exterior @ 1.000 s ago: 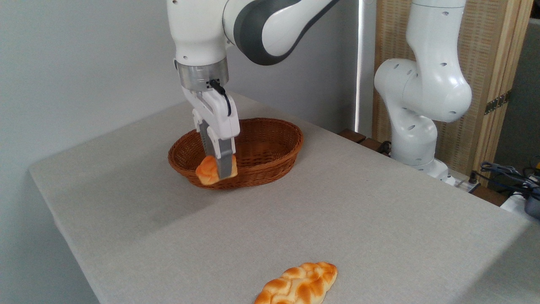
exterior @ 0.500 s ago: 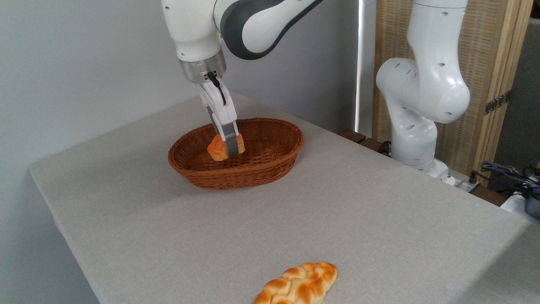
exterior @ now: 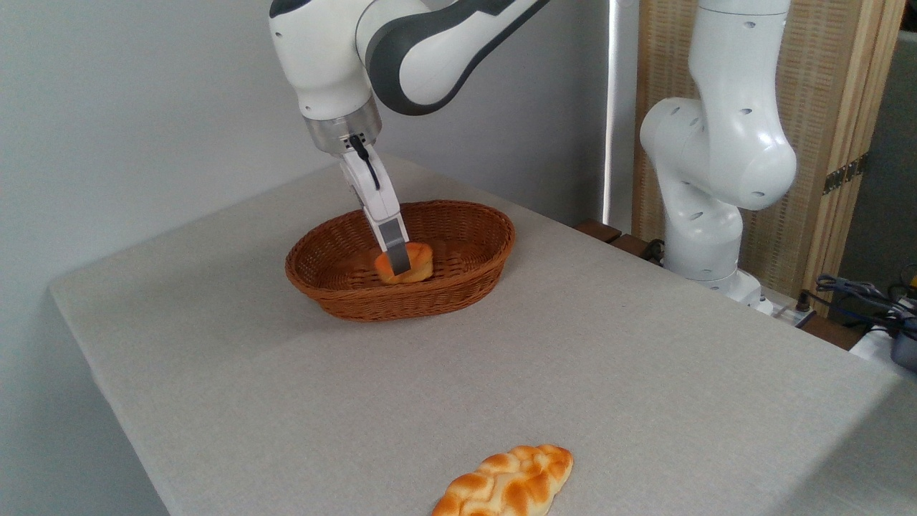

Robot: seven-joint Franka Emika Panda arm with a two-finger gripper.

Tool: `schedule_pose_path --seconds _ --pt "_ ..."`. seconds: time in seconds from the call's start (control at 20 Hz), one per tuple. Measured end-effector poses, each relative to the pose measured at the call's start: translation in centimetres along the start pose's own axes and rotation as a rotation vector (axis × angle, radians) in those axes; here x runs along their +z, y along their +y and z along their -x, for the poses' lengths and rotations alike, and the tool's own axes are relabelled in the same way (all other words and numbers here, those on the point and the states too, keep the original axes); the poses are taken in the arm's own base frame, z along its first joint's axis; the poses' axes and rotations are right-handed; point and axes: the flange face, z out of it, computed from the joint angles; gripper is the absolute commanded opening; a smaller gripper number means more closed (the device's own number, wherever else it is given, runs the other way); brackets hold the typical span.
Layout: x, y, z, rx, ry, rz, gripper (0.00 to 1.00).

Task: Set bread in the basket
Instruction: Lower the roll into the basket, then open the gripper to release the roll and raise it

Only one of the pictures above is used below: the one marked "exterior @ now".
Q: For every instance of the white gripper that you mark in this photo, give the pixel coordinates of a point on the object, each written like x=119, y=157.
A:
x=372, y=190

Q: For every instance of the round orange bread roll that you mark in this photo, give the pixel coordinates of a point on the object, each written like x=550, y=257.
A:
x=421, y=264

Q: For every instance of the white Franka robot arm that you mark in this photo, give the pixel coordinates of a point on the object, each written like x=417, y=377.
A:
x=322, y=57

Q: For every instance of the brown wicker basket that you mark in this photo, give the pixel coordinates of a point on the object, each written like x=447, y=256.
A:
x=444, y=287

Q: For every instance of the braided golden bread loaf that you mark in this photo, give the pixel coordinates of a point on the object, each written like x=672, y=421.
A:
x=509, y=484

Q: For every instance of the metal screen hinge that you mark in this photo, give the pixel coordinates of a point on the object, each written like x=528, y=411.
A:
x=845, y=174

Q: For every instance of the wooden rattan folding screen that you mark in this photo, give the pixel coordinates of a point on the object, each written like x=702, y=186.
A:
x=824, y=86

